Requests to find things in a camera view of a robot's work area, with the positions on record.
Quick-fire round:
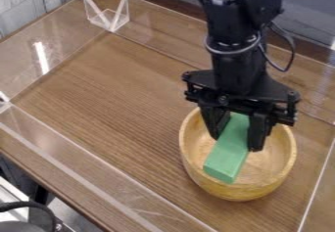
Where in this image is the black metal stand base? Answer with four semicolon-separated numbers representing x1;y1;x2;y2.
29;209;66;232

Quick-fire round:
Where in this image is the clear acrylic tray wall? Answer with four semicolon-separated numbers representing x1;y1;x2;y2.
0;0;335;232

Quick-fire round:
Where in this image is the black cable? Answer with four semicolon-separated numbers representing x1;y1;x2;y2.
0;201;60;232

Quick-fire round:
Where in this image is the brown wooden bowl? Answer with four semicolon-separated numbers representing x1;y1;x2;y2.
177;109;297;202

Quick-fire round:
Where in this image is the green rectangular block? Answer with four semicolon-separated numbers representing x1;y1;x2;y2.
203;114;248;184

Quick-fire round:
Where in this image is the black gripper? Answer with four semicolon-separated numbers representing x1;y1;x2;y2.
181;35;300;152

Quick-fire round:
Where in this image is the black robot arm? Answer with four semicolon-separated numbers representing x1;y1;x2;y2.
181;0;300;152

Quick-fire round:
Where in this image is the clear acrylic corner bracket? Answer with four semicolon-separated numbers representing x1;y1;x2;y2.
84;0;129;32

